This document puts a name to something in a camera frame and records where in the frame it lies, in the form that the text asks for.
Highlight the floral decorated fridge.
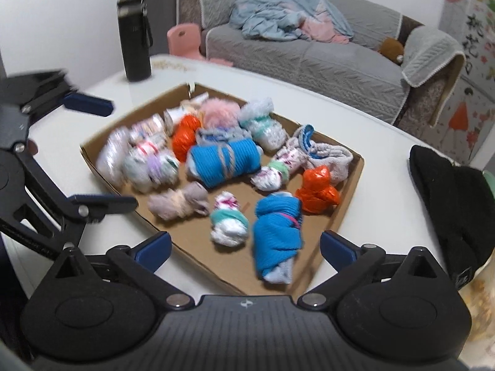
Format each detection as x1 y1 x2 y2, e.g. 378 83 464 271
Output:
422 0 494 164

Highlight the grey quilted armrest throw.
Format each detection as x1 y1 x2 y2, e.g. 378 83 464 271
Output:
402 25 466 88

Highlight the grey sofa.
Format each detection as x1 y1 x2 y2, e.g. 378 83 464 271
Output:
177 0 456 126

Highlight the beige grey sock bundle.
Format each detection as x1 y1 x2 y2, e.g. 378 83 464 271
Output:
148 182 210 221

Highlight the pale lavender sock bundle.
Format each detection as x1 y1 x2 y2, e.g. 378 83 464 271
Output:
122 148 179 194

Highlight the clear plastic bag bundle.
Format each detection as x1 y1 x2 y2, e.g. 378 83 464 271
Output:
96 126 131 188

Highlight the light blue blanket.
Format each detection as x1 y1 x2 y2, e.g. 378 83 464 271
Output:
229 0 354 45

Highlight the brown cardboard box tray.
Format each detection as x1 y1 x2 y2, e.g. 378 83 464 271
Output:
81 85 364 297

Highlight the pastel striped bundle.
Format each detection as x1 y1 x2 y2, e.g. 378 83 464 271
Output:
129 114 168 146

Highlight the pink plastic stool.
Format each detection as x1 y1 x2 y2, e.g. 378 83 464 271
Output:
167 23 233 67

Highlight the white teal small sock bundle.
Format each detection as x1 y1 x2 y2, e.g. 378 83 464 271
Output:
210 191 249 248

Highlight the white purple floral sock bundle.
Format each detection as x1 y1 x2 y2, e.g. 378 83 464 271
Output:
251 147 307 192

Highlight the grey blue sock bundle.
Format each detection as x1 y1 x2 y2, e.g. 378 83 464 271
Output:
293 124 353 185

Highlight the orange plastic bag bundle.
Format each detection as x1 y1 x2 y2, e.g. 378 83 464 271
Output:
172 114 201 163

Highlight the mint white fluffy sock bundle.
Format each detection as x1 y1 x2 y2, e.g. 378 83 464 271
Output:
238 97 288 151

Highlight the black knit hat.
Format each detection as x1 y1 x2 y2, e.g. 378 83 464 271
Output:
409 145 494 289

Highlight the blue sock bundle pink band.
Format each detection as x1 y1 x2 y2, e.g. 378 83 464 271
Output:
252 192 303 285

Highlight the brown plush toy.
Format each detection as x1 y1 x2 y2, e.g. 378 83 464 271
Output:
378 38 404 65

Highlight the pink fluffy pompom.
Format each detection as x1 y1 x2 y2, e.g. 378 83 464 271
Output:
200 98 241 129

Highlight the blue ribbed sock bundle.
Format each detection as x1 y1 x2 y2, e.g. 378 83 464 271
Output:
185 138 264 189

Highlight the black thermos bottle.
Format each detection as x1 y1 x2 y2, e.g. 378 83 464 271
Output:
117 0 153 82

